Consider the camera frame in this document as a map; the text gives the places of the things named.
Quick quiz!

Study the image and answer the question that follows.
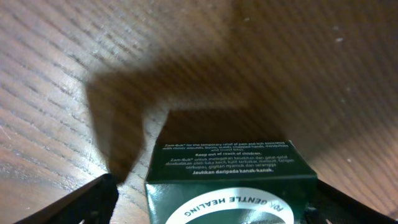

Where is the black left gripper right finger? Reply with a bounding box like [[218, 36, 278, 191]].
[[303, 180, 397, 224]]

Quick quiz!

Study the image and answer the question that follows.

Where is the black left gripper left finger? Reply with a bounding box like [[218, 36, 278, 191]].
[[16, 174, 119, 224]]

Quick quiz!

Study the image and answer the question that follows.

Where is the green Zam-Buk box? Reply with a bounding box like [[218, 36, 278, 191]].
[[144, 141, 318, 224]]

